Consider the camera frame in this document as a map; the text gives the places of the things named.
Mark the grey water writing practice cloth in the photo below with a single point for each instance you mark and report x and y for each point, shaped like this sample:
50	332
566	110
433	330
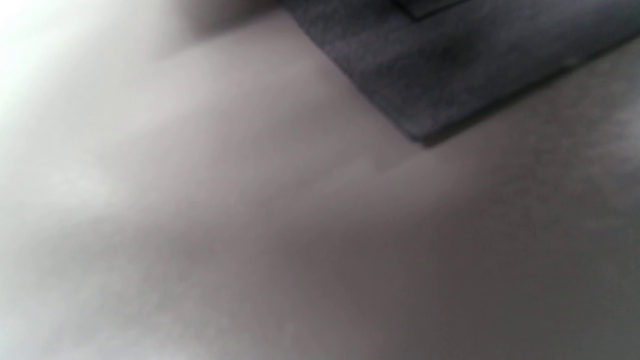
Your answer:
450	65

